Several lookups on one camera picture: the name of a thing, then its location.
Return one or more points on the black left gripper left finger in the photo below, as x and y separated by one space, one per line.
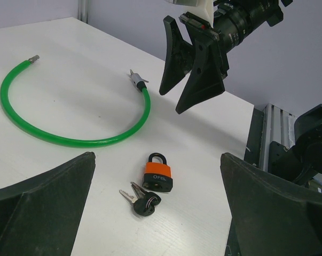
41 215

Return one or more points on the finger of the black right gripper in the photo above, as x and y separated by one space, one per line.
179 56
205 81

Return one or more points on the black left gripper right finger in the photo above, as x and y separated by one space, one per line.
300 222

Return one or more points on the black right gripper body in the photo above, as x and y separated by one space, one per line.
232 22

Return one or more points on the green cable lock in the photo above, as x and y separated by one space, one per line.
71 108

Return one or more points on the keys of orange padlock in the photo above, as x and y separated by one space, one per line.
144 202

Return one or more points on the orange black padlock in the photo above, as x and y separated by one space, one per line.
157 174

